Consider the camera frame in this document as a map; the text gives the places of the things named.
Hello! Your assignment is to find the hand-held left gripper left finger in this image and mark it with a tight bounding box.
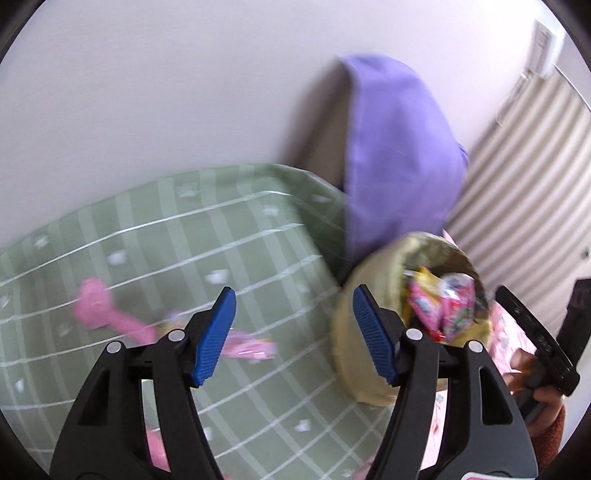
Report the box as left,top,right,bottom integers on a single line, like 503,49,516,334
48,286,237,480

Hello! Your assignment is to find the pink cartoon snack packet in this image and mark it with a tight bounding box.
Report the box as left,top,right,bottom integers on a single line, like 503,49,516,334
408,272,477,345

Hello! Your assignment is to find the green checked tablecloth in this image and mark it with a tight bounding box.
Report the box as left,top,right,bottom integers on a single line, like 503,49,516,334
0,162,403,480

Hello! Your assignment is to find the person's right hand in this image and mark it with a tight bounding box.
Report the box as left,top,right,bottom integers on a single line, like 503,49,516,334
505,348,566,437

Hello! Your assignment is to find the yellow dark snack wrapper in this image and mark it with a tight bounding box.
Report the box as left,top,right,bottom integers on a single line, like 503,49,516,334
405,267,437,302

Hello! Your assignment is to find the yellow bag-lined trash bin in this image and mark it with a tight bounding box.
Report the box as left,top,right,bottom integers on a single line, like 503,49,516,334
331,230,496,408

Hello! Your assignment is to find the person's right forearm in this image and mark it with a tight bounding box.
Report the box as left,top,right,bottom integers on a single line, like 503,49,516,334
528,406,570,468

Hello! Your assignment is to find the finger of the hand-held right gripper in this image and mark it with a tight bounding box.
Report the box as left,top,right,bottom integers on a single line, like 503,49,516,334
495,285,581,397
556,276,591,371

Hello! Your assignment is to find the beige headboard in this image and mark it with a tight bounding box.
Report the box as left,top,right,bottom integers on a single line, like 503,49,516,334
285,65,357,195

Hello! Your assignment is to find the white air conditioner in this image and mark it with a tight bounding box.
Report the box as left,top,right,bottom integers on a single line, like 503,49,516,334
530,18,567,80

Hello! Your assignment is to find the purple cloth cover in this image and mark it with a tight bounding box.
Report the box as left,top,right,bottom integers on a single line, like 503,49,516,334
336,54,471,274

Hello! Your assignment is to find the pink caterpillar toy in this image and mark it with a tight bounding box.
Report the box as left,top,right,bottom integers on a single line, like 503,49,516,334
75,276,161,345

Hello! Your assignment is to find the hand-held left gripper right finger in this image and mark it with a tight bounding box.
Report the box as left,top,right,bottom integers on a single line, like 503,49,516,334
353,284,541,480

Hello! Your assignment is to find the striped curtain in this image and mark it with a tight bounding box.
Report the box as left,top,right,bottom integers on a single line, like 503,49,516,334
444,69,591,288

